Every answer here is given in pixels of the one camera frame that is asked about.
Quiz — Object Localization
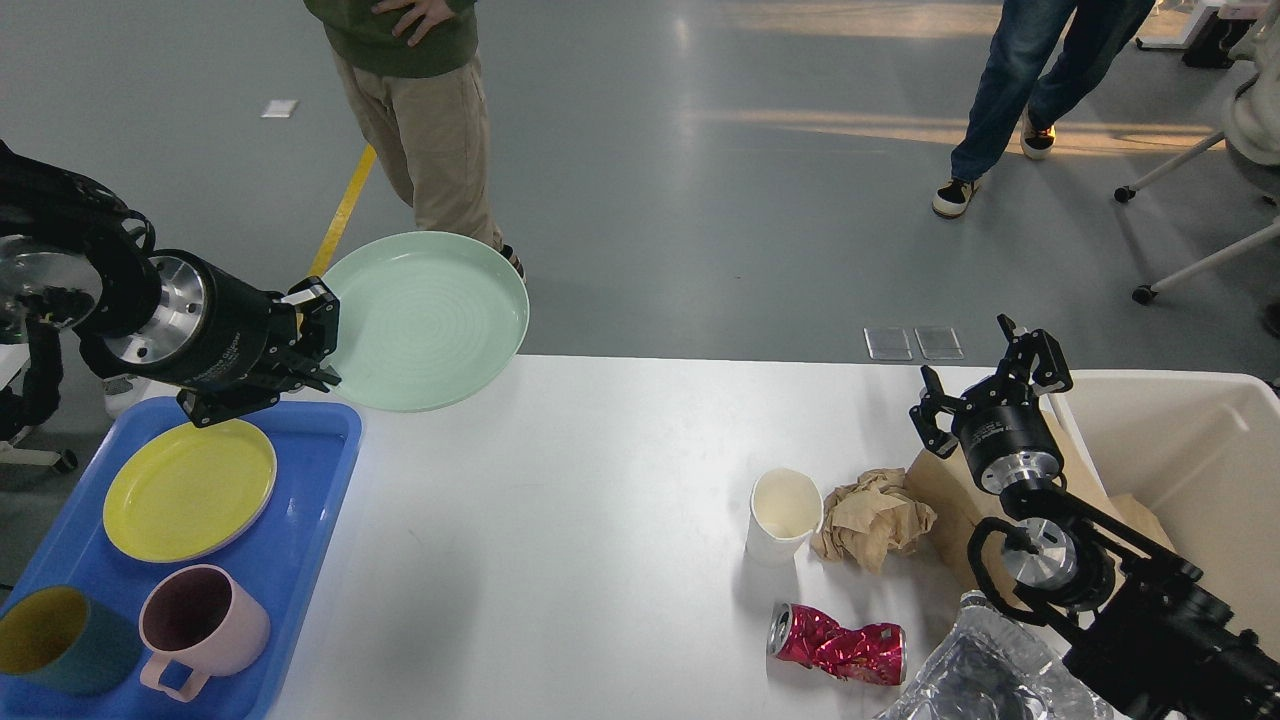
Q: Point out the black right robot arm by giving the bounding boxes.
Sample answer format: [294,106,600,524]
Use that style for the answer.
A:
[909,314,1279,719]

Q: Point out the brown paper bag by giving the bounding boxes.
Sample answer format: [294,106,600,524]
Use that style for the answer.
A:
[905,401,1174,591]

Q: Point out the white paper cup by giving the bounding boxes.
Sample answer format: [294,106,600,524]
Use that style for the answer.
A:
[745,468,823,565]

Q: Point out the person in green sweater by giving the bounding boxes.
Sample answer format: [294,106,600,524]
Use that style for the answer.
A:
[305,1,525,278]

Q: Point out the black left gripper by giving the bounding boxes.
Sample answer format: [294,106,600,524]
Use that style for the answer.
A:
[100,250,340,428]

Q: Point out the crumpled brown paper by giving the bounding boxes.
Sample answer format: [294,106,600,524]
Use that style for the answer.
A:
[810,468,937,574]

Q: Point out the person in black trousers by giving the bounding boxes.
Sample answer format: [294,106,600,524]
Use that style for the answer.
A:
[102,374,151,419]

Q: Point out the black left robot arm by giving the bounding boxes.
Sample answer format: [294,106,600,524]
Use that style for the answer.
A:
[1,149,340,439]

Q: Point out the teal cup yellow inside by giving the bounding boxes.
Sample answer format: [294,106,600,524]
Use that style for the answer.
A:
[1,585,142,696]

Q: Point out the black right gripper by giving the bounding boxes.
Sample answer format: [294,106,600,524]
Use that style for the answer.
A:
[909,314,1074,496]

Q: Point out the crushed red can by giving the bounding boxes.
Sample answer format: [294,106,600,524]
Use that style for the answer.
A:
[765,603,908,685]

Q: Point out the mint green plate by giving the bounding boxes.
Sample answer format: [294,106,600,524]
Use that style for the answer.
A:
[323,231,530,413]

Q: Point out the beige plastic bin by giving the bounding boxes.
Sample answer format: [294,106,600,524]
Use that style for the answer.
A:
[1050,370,1279,656]

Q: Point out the person in blue jeans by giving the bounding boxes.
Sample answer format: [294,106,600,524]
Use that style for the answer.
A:
[931,1,1155,219]

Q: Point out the yellow plate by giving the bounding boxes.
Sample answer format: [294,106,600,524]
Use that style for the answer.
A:
[102,420,276,564]

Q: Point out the aluminium foil tray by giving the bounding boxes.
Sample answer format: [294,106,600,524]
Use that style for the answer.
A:
[878,591,1114,719]

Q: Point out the pink mug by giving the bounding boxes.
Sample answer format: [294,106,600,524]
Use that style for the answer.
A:
[138,564,271,703]

